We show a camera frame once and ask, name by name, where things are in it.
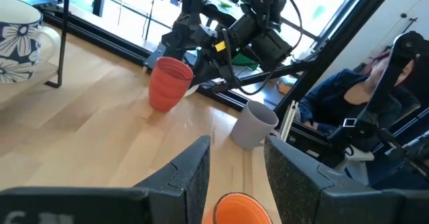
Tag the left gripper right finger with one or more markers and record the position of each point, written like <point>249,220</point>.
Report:
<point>301,183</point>

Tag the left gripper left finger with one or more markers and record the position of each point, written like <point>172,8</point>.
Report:
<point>181,180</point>

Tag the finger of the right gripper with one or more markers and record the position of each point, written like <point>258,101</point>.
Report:
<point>166,49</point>

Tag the red mug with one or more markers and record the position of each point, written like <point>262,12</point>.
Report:
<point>169,83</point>

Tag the grey mug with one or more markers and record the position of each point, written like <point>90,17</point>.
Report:
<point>253,126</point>

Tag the navy white floral mug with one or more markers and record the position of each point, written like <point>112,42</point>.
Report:
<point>20,39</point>

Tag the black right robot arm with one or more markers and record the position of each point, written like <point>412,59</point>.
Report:
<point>268,46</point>

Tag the black jointed arm stand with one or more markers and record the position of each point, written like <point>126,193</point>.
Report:
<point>385,83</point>

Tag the white upright slats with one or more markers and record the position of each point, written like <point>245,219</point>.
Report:
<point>288,120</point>

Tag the person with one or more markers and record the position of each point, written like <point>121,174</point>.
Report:
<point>328,100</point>

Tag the white cabinet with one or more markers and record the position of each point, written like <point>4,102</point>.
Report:
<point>385,23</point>

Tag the black aluminium table frame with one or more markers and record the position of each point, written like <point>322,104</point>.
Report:
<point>100,38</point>

